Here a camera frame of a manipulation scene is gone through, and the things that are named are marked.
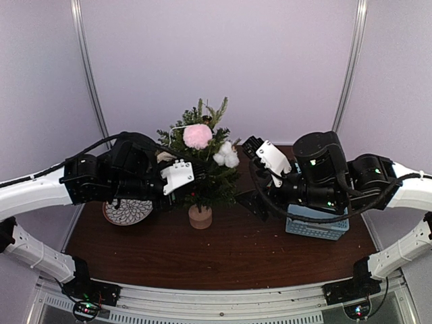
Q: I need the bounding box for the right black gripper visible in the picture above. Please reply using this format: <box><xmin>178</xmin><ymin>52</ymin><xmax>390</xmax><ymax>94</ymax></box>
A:
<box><xmin>235</xmin><ymin>158</ymin><xmax>343</xmax><ymax>222</ymax></box>

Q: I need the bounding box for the beige bow ornament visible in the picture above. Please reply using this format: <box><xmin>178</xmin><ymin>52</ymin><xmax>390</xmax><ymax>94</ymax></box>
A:
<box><xmin>156</xmin><ymin>151</ymin><xmax>177</xmax><ymax>163</ymax></box>

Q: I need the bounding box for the white cotton ornament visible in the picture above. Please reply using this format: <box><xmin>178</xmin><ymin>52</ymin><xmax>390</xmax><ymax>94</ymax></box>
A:
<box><xmin>213</xmin><ymin>141</ymin><xmax>240</xmax><ymax>168</ymax></box>

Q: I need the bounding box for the pink ornament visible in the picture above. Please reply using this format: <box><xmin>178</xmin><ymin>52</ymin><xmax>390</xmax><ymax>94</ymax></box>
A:
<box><xmin>168</xmin><ymin>124</ymin><xmax>213</xmax><ymax>150</ymax></box>

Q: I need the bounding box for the small green christmas tree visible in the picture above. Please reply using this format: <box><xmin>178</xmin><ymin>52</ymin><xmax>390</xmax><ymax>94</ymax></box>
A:
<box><xmin>157</xmin><ymin>97</ymin><xmax>240</xmax><ymax>230</ymax></box>

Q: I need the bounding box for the red bauble ornament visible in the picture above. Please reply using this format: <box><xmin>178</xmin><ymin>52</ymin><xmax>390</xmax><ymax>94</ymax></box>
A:
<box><xmin>202</xmin><ymin>115</ymin><xmax>212</xmax><ymax>124</ymax></box>

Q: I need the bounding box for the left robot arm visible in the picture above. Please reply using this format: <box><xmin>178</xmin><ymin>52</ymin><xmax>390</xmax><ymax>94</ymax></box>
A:
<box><xmin>1</xmin><ymin>132</ymin><xmax>195</xmax><ymax>300</ymax></box>

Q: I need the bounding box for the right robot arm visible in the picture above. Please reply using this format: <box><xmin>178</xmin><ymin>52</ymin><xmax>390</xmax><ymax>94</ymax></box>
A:
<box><xmin>237</xmin><ymin>131</ymin><xmax>431</xmax><ymax>304</ymax></box>

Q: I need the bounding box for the patterned ceramic plate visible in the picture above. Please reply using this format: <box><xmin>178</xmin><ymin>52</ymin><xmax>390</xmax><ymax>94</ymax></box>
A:
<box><xmin>102</xmin><ymin>199</ymin><xmax>153</xmax><ymax>226</ymax></box>

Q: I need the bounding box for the light blue plastic basket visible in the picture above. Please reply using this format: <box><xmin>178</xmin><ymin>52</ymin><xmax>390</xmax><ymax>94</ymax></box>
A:
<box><xmin>286</xmin><ymin>187</ymin><xmax>350</xmax><ymax>241</ymax></box>

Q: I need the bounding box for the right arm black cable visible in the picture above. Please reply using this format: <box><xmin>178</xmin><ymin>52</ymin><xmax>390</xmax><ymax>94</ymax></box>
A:
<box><xmin>248</xmin><ymin>158</ymin><xmax>432</xmax><ymax>225</ymax></box>

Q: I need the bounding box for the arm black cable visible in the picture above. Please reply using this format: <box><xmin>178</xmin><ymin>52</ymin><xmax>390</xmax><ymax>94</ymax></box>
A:
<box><xmin>0</xmin><ymin>132</ymin><xmax>210</xmax><ymax>185</ymax></box>
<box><xmin>248</xmin><ymin>158</ymin><xmax>432</xmax><ymax>225</ymax></box>

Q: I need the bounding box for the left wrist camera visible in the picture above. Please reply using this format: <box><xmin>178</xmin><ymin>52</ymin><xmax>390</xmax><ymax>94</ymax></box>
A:
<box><xmin>160</xmin><ymin>159</ymin><xmax>207</xmax><ymax>196</ymax></box>

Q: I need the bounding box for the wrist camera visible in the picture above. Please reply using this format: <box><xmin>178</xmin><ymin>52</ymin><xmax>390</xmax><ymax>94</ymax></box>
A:
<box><xmin>242</xmin><ymin>136</ymin><xmax>292</xmax><ymax>188</ymax></box>
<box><xmin>160</xmin><ymin>159</ymin><xmax>207</xmax><ymax>196</ymax></box>

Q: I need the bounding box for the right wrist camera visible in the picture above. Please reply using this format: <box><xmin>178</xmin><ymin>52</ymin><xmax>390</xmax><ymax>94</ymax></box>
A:
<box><xmin>242</xmin><ymin>136</ymin><xmax>292</xmax><ymax>188</ymax></box>

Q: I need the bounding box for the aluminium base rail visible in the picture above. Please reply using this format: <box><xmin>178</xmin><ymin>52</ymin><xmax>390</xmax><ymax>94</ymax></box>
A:
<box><xmin>24</xmin><ymin>271</ymin><xmax>421</xmax><ymax>323</ymax></box>

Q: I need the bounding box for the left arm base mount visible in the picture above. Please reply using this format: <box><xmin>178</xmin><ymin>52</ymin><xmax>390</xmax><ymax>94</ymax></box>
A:
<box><xmin>62</xmin><ymin>257</ymin><xmax>121</xmax><ymax>306</ymax></box>

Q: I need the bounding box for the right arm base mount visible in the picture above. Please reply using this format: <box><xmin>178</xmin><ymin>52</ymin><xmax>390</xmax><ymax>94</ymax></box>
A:
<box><xmin>322</xmin><ymin>259</ymin><xmax>381</xmax><ymax>305</ymax></box>

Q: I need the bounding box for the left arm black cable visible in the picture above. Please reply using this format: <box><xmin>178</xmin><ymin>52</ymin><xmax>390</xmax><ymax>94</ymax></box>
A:
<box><xmin>0</xmin><ymin>132</ymin><xmax>210</xmax><ymax>185</ymax></box>

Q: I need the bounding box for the left aluminium corner post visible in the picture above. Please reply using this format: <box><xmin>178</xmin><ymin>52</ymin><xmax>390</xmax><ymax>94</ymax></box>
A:
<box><xmin>70</xmin><ymin>0</ymin><xmax>109</xmax><ymax>138</ymax></box>

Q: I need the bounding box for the aluminium corner post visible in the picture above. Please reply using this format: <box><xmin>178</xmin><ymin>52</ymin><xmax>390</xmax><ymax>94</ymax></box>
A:
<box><xmin>70</xmin><ymin>0</ymin><xmax>109</xmax><ymax>138</ymax></box>
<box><xmin>332</xmin><ymin>0</ymin><xmax>368</xmax><ymax>133</ymax></box>

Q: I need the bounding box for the right aluminium corner post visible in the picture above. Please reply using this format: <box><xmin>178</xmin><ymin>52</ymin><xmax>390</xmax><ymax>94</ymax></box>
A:
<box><xmin>332</xmin><ymin>0</ymin><xmax>368</xmax><ymax>133</ymax></box>

